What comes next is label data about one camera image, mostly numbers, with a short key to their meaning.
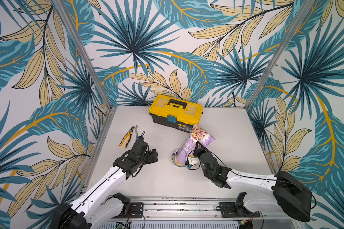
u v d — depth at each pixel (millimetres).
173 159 880
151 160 717
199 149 776
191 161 764
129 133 1028
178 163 872
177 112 955
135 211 733
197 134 812
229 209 741
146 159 713
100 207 548
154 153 733
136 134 1034
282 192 424
